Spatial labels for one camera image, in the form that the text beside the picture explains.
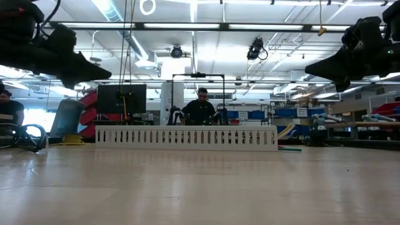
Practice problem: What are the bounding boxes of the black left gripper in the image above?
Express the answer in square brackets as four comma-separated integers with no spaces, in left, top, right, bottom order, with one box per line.
[0,39,113,90]

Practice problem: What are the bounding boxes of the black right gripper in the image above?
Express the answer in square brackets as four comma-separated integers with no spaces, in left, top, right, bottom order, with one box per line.
[304,42,400,93]

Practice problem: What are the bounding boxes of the bundle of coloured wires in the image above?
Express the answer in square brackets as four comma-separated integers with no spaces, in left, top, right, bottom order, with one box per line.
[277,122,296,138]

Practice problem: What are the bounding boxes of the green cable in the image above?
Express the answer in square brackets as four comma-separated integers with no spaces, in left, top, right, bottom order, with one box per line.
[277,146,303,153]

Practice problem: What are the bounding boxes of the white slotted cable duct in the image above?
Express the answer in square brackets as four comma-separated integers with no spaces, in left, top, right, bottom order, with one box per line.
[95,124,279,153]

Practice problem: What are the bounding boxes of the black monitor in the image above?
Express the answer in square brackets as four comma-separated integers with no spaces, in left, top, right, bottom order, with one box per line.
[97,83,148,115]

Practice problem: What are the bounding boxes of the red bin shelf rack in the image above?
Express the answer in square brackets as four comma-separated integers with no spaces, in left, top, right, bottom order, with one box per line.
[79,90,123,139]

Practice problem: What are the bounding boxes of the grey waste bin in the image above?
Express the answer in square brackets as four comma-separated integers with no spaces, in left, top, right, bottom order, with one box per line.
[49,98,87,138]

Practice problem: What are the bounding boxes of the blue storage bin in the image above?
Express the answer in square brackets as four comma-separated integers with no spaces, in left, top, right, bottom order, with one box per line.
[224,110,267,120]
[274,107,326,118]

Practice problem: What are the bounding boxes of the person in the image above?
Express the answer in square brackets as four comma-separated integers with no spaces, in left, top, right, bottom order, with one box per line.
[181,87,220,126]
[0,89,26,126]

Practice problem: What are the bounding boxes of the black overhead light bar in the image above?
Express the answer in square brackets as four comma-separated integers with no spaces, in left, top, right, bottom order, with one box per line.
[46,21,385,33]

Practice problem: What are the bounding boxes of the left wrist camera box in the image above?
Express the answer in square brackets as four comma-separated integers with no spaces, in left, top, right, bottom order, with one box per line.
[43,24,78,53]

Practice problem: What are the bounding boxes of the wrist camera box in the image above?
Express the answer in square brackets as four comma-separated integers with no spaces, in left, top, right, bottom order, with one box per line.
[341,16,385,48]
[43,24,78,53]

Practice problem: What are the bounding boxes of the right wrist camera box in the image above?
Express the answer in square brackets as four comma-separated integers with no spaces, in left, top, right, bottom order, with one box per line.
[341,16,385,48]

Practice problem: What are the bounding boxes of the black ceiling camera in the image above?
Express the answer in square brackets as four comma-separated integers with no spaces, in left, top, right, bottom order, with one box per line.
[169,44,184,59]
[246,36,269,61]

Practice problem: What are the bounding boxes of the black cable loop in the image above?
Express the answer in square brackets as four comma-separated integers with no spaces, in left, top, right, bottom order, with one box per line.
[0,122,48,153]

